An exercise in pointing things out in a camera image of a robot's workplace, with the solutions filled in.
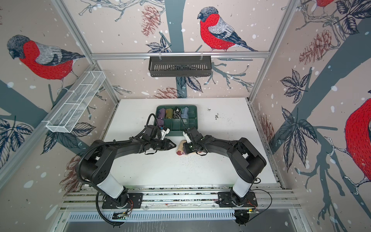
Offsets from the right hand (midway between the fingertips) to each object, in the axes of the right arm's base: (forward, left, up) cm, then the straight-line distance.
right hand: (184, 149), depth 91 cm
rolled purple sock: (+25, +18, +6) cm, 31 cm away
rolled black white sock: (+25, +7, +6) cm, 27 cm away
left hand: (0, +6, +4) cm, 7 cm away
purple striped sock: (+20, +18, +5) cm, 27 cm away
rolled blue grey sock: (+27, +1, +6) cm, 28 cm away
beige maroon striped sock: (-1, +2, +1) cm, 2 cm away
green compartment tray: (+18, +6, -1) cm, 19 cm away
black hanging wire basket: (+54, +6, +27) cm, 61 cm away
